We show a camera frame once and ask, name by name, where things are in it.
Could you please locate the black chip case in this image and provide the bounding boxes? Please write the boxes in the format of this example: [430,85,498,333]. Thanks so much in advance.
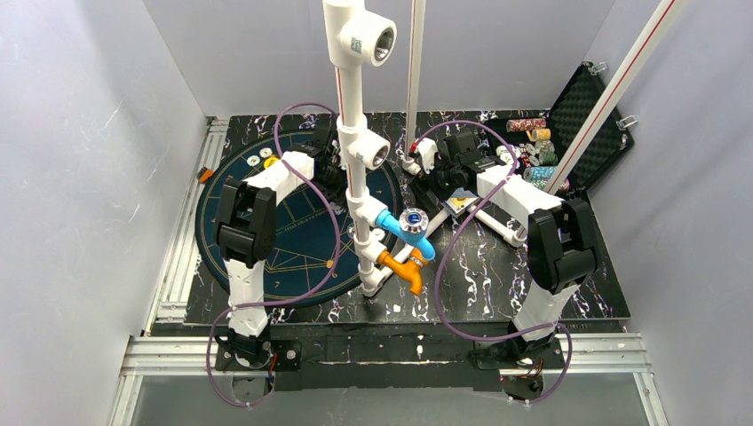
[486,61,635,197]

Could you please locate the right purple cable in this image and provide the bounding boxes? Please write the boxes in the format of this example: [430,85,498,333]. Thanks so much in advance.
[410,120,573,405]

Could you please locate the blue pipe valve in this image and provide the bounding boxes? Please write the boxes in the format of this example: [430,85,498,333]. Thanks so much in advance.
[375,208,436,261]

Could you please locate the loose white chips pile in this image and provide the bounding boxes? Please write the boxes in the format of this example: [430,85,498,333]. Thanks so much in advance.
[495,146,540,169]

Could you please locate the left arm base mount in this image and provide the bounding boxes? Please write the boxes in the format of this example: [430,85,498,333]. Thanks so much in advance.
[213,329,302,373]

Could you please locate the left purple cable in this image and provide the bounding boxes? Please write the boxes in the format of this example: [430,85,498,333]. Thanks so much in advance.
[205,103,344,409]

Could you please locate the white PVC pipe frame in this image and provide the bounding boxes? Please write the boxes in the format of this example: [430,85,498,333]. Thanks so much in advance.
[322,1,685,296]

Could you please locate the light blue chip row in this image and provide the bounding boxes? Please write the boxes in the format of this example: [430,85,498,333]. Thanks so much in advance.
[523,166,557,182]

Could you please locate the round blue poker mat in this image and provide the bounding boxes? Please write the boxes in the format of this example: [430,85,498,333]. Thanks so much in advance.
[194,130,403,309]

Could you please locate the orange black clamp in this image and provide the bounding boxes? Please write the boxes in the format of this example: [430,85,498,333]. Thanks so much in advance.
[196,167,214,184]

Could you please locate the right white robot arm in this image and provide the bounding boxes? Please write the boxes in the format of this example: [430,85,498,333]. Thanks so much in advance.
[407,130,601,343]

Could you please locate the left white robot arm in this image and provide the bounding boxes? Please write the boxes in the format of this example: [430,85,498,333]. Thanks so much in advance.
[213,128,343,340]

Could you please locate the purple cable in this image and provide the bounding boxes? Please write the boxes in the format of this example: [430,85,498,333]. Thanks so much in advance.
[410,120,573,405]
[205,103,344,409]

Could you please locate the red chip row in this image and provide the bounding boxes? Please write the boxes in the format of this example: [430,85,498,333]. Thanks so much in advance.
[505,117,547,132]

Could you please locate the green chip stack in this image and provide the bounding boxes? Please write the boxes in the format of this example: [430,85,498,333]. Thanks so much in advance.
[535,140,559,166]

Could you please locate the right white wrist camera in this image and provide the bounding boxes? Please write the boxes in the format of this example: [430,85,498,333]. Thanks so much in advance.
[413,138,439,174]

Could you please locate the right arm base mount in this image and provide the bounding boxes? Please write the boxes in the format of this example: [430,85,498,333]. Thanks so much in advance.
[468,335,567,402]

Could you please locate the yellow chip stack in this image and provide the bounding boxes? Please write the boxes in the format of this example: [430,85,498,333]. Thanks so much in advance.
[529,128,551,141]

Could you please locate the aluminium frame rail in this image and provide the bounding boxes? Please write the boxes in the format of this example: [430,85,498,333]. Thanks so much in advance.
[108,116,672,426]

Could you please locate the yellow button chip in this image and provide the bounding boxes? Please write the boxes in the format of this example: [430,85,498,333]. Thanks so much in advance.
[264,156,279,169]

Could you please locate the orange pipe valve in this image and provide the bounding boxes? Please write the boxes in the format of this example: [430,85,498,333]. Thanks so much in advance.
[377,248,429,296]

